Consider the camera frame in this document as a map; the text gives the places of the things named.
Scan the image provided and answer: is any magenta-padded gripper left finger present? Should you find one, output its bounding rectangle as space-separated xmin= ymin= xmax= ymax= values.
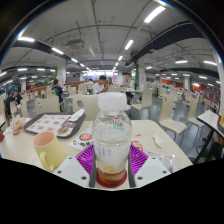
xmin=53 ymin=143 xmax=98 ymax=189

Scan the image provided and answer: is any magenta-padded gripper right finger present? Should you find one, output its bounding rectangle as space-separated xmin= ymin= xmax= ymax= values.
xmin=127 ymin=144 xmax=170 ymax=188

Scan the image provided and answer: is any clear bottle with amber drink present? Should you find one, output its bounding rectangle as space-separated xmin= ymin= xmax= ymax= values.
xmin=92 ymin=92 xmax=133 ymax=184

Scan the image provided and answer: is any clear plastic wrapper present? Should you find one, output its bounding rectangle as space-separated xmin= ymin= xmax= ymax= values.
xmin=146 ymin=150 xmax=177 ymax=174

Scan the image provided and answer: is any pale yellow mug pink inside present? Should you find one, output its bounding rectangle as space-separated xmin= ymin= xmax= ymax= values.
xmin=32 ymin=130 xmax=68 ymax=173

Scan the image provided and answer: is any small red sauce packet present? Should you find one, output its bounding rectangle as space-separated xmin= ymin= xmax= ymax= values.
xmin=130 ymin=140 xmax=145 ymax=153

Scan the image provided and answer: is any crumpled white tissue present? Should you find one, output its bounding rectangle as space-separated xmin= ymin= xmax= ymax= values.
xmin=152 ymin=133 xmax=165 ymax=148

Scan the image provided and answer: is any printed food picture leaflet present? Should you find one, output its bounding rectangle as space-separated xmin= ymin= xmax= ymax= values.
xmin=68 ymin=128 xmax=95 ymax=151

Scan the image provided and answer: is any dark brown food tray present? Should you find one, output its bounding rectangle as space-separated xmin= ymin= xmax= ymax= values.
xmin=23 ymin=111 xmax=87 ymax=139

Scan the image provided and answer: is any printed paper tray liner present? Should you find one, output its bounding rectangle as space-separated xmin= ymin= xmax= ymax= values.
xmin=26 ymin=113 xmax=73 ymax=136

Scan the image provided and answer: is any crumpled white napkin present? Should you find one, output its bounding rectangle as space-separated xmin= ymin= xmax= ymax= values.
xmin=68 ymin=108 xmax=86 ymax=123

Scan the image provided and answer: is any person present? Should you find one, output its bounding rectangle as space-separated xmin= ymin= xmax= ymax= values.
xmin=50 ymin=78 xmax=65 ymax=104
xmin=121 ymin=73 xmax=136 ymax=105
xmin=4 ymin=91 xmax=16 ymax=117
xmin=201 ymin=140 xmax=224 ymax=162
xmin=92 ymin=74 xmax=110 ymax=95
xmin=14 ymin=89 xmax=23 ymax=105

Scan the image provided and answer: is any group of beige chairs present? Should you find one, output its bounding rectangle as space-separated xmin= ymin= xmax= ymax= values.
xmin=0 ymin=81 xmax=224 ymax=134

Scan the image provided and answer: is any clear bag with orange food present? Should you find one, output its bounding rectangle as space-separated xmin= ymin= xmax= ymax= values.
xmin=9 ymin=114 xmax=27 ymax=135

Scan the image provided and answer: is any white neighbouring table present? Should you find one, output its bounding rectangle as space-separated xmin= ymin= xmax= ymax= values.
xmin=196 ymin=109 xmax=224 ymax=138

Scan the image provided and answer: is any ceiling air conditioner unit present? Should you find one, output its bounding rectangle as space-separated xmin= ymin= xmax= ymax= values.
xmin=66 ymin=38 xmax=86 ymax=51

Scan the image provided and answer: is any group of ceiling lights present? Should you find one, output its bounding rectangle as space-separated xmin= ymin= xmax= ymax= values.
xmin=0 ymin=4 xmax=224 ymax=88

